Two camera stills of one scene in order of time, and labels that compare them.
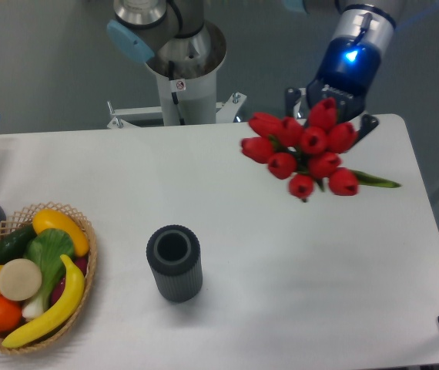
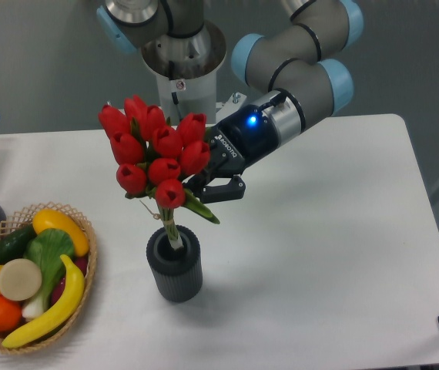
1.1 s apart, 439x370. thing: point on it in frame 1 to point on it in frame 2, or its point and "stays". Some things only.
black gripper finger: [368, 122] to [233, 190]
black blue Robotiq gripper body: [345, 73] to [241, 137]
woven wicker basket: [24, 220] stays
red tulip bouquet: [309, 153] to [156, 156]
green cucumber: [11, 247] stays
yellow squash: [49, 219] stays
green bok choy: [45, 247] stays
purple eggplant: [82, 264] stays
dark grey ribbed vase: [174, 252] stays
